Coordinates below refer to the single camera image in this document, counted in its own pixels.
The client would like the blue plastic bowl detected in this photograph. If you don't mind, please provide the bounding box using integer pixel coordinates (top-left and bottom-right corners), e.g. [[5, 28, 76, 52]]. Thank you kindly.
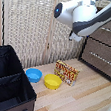
[[24, 67, 44, 85]]

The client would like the beige folding screen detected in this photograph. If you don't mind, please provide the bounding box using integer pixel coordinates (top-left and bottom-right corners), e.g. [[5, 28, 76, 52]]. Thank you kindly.
[[0, 0, 98, 79]]

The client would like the narrow brown drawer front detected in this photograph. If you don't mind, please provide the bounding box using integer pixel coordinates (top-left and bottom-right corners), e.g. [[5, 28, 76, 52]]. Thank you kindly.
[[87, 26, 111, 51]]

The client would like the yellow plastic bowl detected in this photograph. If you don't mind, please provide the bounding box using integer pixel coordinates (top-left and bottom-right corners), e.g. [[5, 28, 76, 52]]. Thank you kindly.
[[42, 72, 64, 92]]

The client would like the black fabric storage case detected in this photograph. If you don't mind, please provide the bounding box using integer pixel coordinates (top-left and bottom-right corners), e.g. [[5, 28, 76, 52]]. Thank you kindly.
[[0, 43, 44, 111]]

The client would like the large brown drawer front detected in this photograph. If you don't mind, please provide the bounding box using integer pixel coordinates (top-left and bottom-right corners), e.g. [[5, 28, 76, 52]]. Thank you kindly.
[[78, 36, 111, 79]]

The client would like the long silver drawer handle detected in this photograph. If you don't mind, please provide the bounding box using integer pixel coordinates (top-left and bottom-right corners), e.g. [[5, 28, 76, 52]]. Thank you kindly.
[[87, 50, 111, 66]]

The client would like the red yellow patterned box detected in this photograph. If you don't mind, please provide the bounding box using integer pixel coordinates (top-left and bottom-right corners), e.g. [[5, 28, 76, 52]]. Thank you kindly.
[[52, 59, 82, 88]]

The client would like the brown wooden drawer cabinet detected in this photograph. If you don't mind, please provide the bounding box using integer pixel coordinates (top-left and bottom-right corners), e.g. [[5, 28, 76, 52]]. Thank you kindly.
[[76, 4, 111, 83]]

